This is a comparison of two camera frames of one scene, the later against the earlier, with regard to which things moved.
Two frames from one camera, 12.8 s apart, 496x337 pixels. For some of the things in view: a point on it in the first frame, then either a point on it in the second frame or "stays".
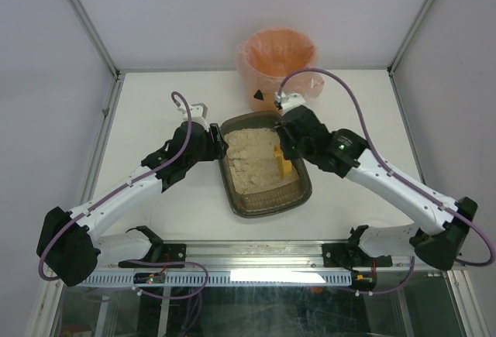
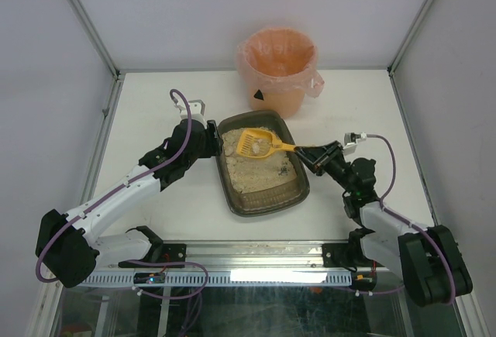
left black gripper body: x=215 y=140 stays
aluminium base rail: x=292 y=254 stays
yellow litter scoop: x=284 y=166 -> x=260 y=142
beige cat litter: x=253 y=159 stays
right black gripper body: x=285 y=135 -> x=325 y=159
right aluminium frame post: x=418 y=18 stays
